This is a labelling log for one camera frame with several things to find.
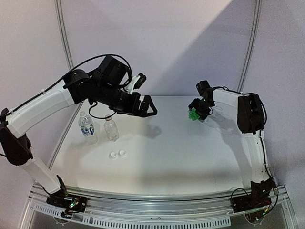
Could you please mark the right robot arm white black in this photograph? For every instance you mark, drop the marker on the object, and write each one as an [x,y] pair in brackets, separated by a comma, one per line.
[250,117]

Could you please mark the aluminium front rail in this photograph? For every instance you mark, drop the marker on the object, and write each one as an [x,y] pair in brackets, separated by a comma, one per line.
[106,210]

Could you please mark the left aluminium wall post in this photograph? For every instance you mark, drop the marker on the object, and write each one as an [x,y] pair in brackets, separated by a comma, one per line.
[63,33]

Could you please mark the right aluminium wall post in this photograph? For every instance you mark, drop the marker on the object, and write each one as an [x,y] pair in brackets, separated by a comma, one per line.
[251,43]

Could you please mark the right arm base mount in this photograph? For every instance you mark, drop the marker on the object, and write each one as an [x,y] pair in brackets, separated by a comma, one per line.
[254,208]

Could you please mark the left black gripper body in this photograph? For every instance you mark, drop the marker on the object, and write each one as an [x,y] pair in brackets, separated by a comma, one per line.
[128,107]

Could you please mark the aluminium wall post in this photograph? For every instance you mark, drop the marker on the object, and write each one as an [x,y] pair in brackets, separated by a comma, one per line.
[251,43]
[63,33]

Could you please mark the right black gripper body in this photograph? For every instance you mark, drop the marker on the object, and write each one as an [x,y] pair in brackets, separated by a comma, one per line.
[202,106]

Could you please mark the clear labelled water bottle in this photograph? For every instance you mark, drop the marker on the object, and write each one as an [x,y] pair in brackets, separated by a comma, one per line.
[86,126]

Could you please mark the green plastic bottle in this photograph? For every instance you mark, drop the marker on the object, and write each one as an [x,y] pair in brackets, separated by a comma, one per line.
[192,115]

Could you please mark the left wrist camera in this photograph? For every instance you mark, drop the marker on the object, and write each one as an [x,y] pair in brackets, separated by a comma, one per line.
[136,83]

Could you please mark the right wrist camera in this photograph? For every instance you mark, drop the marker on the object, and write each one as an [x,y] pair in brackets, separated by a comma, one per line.
[203,88]

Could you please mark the crushed clear bottle red label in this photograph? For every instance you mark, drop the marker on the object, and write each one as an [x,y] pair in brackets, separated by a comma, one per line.
[111,129]

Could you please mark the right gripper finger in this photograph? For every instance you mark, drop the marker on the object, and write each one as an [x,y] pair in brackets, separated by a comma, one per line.
[202,115]
[194,104]

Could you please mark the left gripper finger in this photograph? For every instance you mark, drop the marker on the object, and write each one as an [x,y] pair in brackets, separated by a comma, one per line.
[147,101]
[149,111]

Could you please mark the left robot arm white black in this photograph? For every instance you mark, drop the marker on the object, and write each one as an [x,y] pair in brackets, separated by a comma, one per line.
[111,84]

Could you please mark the white bottle cap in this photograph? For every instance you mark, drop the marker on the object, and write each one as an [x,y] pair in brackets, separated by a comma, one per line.
[113,155]
[122,153]

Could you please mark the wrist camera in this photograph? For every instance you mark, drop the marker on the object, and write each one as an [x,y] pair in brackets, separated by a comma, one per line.
[136,83]
[203,88]

